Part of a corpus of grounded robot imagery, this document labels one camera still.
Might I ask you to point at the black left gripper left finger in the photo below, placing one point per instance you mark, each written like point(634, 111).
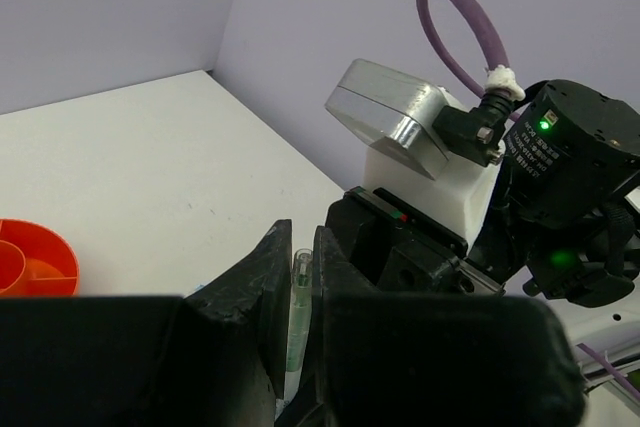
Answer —
point(214, 358)

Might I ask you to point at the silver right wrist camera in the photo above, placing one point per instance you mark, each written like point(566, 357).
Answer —
point(416, 130)

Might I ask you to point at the orange round desk organizer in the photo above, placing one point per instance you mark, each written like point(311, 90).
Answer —
point(36, 261)

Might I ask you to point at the green thin pen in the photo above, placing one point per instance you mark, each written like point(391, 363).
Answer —
point(300, 308)

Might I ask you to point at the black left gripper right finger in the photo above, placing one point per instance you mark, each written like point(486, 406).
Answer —
point(421, 359)

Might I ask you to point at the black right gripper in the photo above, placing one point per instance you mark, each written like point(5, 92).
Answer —
point(406, 232)

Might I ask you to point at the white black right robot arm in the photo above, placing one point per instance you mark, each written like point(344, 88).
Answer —
point(563, 219)

